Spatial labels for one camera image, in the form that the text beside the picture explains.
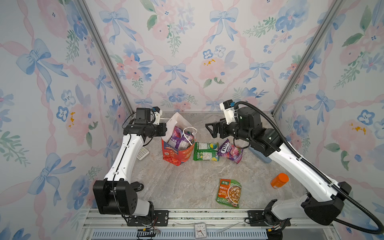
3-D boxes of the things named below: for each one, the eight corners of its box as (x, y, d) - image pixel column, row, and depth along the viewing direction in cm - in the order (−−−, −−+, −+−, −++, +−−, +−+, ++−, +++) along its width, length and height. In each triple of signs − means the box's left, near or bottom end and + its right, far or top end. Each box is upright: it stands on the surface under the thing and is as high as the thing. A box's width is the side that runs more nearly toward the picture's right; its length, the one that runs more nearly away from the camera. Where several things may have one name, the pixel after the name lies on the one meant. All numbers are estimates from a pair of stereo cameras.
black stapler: (133, 193, 84) (130, 189, 79) (133, 186, 86) (130, 183, 81) (144, 189, 85) (141, 186, 80) (143, 183, 87) (140, 180, 83)
